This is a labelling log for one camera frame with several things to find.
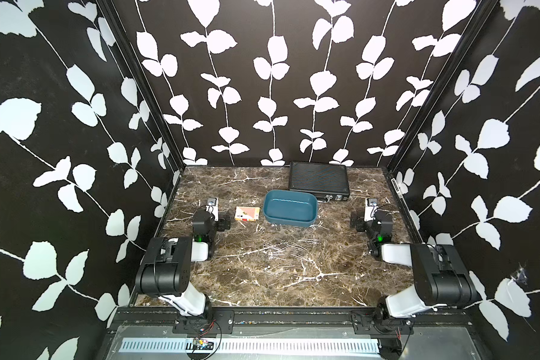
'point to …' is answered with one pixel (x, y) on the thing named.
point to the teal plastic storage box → (294, 208)
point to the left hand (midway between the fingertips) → (218, 206)
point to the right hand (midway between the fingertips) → (362, 207)
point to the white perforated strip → (253, 346)
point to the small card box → (247, 213)
